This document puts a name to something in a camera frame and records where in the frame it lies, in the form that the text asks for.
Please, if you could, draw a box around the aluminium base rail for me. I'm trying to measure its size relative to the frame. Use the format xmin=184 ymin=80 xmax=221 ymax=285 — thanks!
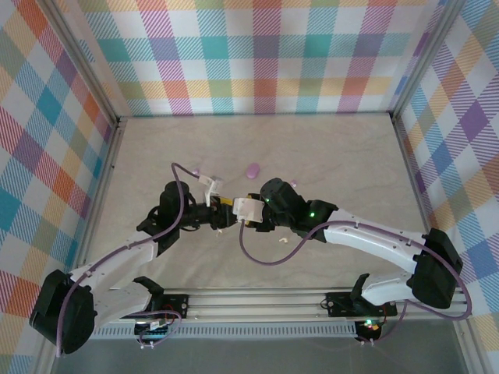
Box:
xmin=104 ymin=287 xmax=471 ymax=321

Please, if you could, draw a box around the right aluminium side rail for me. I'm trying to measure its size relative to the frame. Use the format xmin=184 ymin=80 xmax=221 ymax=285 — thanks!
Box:
xmin=391 ymin=113 xmax=449 ymax=289

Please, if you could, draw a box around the grey metal sheet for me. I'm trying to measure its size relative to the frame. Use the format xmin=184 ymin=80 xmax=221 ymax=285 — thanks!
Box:
xmin=50 ymin=334 xmax=469 ymax=374

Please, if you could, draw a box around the right aluminium frame post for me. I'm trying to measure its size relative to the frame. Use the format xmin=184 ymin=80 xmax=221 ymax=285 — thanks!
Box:
xmin=389 ymin=0 xmax=467 ymax=118

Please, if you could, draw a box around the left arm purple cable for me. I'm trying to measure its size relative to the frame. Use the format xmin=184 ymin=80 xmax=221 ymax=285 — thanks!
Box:
xmin=55 ymin=162 xmax=203 ymax=358

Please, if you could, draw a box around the aluminium side rail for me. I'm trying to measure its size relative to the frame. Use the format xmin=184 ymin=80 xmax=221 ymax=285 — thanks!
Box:
xmin=72 ymin=116 xmax=128 ymax=291
xmin=391 ymin=113 xmax=449 ymax=289

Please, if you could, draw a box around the left aluminium side rail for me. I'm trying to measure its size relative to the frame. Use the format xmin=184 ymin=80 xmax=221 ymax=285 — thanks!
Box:
xmin=72 ymin=116 xmax=128 ymax=291

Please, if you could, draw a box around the aluminium frame post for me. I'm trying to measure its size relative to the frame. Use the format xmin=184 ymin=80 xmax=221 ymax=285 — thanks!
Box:
xmin=389 ymin=0 xmax=467 ymax=118
xmin=45 ymin=0 xmax=122 ymax=126

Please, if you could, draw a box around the left aluminium frame post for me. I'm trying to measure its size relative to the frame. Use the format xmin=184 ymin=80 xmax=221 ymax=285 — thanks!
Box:
xmin=45 ymin=0 xmax=122 ymax=126

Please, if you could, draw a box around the grey slotted cable duct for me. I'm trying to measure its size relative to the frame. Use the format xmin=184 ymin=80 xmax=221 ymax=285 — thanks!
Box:
xmin=93 ymin=325 xmax=358 ymax=339

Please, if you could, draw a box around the aluminium frame bar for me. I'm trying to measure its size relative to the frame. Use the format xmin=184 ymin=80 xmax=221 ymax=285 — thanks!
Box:
xmin=451 ymin=319 xmax=483 ymax=374

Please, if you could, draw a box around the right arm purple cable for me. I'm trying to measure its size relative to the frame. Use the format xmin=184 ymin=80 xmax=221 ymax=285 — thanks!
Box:
xmin=238 ymin=218 xmax=475 ymax=346

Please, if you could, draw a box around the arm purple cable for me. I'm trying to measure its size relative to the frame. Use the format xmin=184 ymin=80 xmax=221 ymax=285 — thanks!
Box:
xmin=55 ymin=162 xmax=203 ymax=358
xmin=238 ymin=218 xmax=475 ymax=346

